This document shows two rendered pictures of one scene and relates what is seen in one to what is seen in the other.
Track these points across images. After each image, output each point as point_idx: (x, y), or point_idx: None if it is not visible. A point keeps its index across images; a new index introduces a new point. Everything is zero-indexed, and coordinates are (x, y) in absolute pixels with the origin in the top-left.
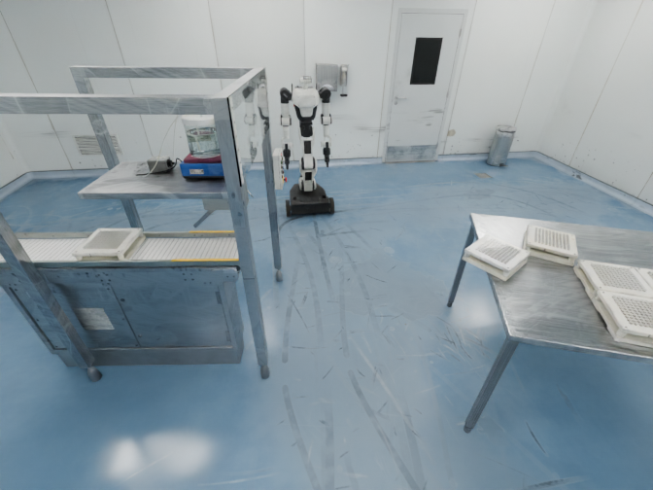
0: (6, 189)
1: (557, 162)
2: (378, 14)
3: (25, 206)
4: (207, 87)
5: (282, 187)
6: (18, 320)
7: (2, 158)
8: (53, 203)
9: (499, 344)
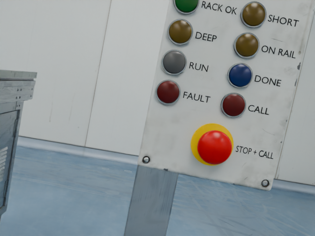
0: (291, 185)
1: None
2: None
3: (272, 196)
4: None
5: (142, 151)
6: (71, 206)
7: (313, 161)
8: (288, 207)
9: None
